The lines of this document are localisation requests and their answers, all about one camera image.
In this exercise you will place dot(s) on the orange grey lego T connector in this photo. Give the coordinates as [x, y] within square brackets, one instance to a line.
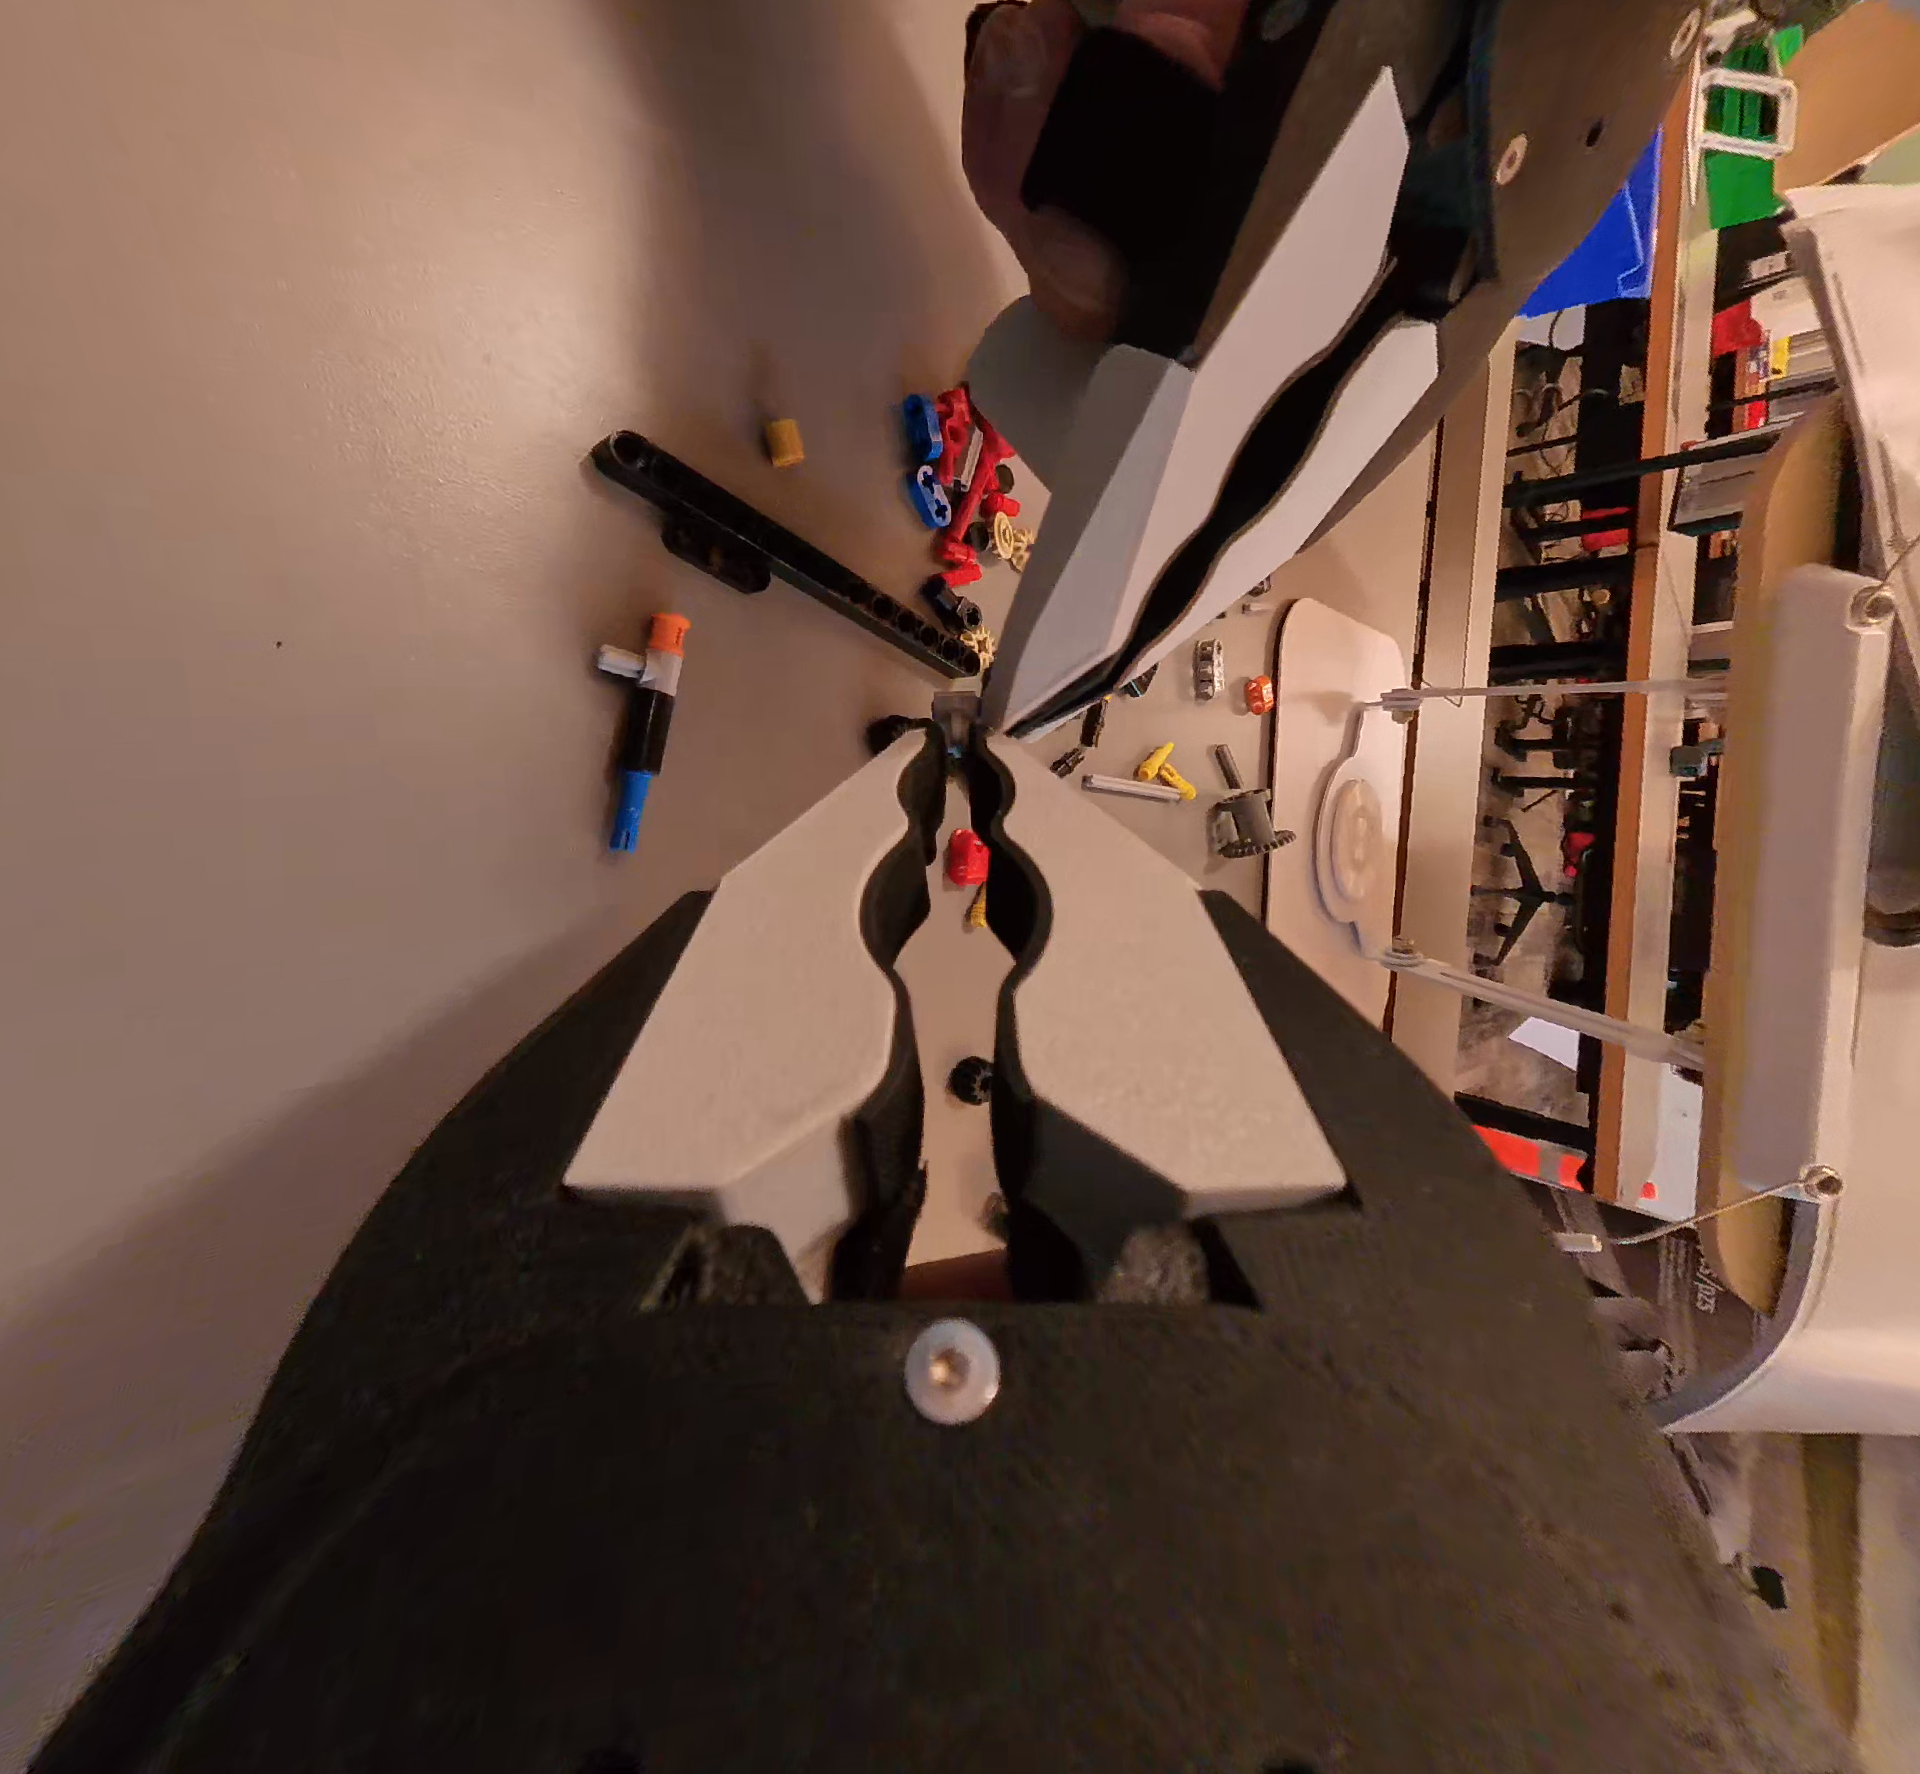
[661, 648]

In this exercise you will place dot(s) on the short black lego beam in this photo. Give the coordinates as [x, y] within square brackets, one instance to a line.
[716, 563]

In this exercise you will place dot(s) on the black lego gear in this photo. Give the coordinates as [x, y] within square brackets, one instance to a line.
[972, 1081]

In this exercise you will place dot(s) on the black metal frame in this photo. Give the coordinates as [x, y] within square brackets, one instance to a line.
[1591, 477]

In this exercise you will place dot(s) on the red lego connector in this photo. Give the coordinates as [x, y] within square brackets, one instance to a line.
[964, 856]

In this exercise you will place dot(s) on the grey lego differential gear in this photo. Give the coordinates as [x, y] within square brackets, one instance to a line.
[1244, 823]

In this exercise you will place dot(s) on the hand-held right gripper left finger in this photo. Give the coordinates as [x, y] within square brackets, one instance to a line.
[751, 1038]

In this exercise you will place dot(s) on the round clear disc mount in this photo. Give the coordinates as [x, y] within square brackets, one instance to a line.
[1358, 829]

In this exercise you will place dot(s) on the green plastic crate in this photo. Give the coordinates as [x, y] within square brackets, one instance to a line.
[1737, 192]

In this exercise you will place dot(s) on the clear acrylic post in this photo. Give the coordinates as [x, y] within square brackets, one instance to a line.
[1560, 691]
[1545, 1008]

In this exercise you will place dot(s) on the red tool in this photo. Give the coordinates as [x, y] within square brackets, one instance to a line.
[1531, 1156]

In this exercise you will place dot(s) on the long black lego beam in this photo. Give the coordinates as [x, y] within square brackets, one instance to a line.
[780, 559]

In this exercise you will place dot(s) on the blue lego pin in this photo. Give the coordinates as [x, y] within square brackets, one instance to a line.
[630, 807]

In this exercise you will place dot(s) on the blue plastic bin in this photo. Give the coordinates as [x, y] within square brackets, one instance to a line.
[1613, 244]

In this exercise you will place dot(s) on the black lego sleeve connector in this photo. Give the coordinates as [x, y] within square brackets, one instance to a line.
[648, 733]

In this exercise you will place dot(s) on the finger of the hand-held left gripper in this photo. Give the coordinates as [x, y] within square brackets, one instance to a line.
[1290, 259]
[1372, 402]

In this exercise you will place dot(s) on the long light grey lego axle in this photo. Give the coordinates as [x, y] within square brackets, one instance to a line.
[1128, 787]

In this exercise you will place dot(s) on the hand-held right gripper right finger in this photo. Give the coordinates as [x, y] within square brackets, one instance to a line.
[1170, 1038]

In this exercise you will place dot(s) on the white curved panel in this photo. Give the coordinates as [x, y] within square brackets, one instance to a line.
[1808, 874]

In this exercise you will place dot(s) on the short grey lego beam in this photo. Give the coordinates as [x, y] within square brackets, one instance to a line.
[1209, 668]

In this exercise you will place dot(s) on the small grey lego connector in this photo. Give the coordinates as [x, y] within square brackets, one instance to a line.
[953, 713]

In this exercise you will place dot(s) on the gold lego tube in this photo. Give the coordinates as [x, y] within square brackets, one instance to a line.
[780, 443]

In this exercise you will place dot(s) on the white base board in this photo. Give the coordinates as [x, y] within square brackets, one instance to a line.
[1320, 648]

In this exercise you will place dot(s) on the small black lego pin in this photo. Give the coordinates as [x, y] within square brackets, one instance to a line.
[885, 733]

